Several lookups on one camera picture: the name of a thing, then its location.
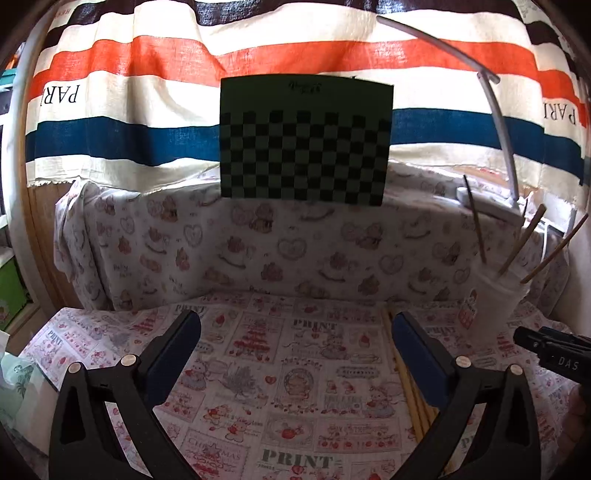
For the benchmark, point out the tissue pack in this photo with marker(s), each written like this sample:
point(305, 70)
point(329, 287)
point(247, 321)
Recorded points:
point(27, 399)

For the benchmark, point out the white desk lamp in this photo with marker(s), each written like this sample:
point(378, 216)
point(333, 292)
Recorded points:
point(509, 212)

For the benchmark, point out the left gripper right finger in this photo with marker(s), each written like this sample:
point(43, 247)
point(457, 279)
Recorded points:
point(506, 444)

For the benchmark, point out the green checkered box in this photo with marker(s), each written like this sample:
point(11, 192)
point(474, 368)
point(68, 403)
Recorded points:
point(305, 138)

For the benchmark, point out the translucent plastic cup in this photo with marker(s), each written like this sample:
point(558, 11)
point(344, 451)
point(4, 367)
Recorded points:
point(490, 301)

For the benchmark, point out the heart bear print cloth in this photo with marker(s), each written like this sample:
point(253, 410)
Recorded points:
point(125, 250)

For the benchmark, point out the wooden chopstick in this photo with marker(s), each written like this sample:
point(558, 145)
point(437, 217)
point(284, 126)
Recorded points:
point(407, 384)
point(428, 412)
point(523, 239)
point(476, 219)
point(559, 248)

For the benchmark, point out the green storage bin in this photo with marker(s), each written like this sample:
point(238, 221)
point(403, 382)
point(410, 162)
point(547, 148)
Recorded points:
point(13, 296)

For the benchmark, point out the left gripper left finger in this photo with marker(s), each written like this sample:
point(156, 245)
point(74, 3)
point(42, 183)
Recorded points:
point(83, 442)

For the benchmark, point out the striped Paris curtain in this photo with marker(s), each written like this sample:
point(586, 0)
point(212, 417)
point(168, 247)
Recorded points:
point(126, 93)

